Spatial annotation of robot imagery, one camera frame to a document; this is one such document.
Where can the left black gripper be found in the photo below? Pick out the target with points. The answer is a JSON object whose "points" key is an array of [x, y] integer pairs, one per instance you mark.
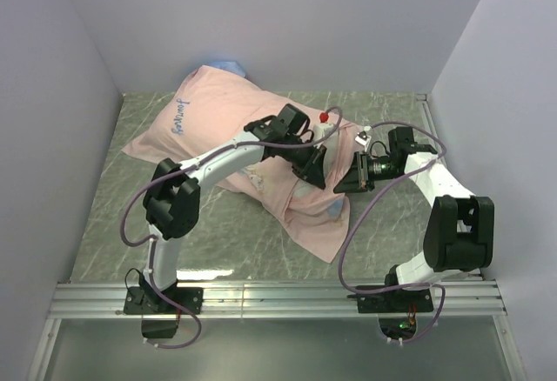
{"points": [[312, 170]]}

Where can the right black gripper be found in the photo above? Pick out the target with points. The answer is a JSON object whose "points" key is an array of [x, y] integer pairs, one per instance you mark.
{"points": [[352, 182]]}

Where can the pink cartoon pillowcase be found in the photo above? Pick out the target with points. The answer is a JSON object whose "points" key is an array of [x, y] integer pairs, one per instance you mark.
{"points": [[212, 106]]}

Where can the white pillow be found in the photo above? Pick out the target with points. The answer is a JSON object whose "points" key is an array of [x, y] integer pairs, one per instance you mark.
{"points": [[332, 150]]}

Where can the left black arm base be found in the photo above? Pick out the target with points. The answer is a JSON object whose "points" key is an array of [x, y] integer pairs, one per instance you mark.
{"points": [[161, 312]]}

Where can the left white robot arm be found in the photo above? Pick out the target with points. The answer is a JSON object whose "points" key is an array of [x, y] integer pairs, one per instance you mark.
{"points": [[172, 202]]}

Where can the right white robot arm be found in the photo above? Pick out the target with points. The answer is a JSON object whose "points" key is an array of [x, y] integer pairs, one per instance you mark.
{"points": [[400, 276]]}

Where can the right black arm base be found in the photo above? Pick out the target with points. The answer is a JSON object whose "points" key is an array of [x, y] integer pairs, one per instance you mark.
{"points": [[399, 310]]}

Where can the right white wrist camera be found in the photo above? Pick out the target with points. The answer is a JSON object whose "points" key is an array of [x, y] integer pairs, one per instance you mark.
{"points": [[364, 138]]}

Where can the side aluminium rail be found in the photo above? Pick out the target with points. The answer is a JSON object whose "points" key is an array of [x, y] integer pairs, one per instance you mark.
{"points": [[444, 163]]}

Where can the aluminium mounting rail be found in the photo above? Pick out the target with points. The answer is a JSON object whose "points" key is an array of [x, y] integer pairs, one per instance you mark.
{"points": [[270, 299]]}

